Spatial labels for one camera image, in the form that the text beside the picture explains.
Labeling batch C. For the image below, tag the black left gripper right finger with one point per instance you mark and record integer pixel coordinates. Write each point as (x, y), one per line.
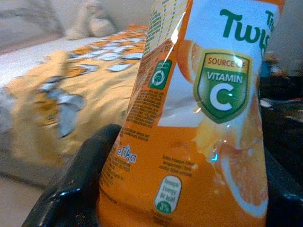
(286, 203)

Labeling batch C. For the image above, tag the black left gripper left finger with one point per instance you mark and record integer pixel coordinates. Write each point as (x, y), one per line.
(71, 189)

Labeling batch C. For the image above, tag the orange juice bottle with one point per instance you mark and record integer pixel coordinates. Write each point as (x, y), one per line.
(189, 142)

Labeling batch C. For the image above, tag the yellow cartoon print blanket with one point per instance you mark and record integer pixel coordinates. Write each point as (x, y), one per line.
(94, 94)

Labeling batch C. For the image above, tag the cream pillow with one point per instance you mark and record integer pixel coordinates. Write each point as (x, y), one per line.
(94, 21)

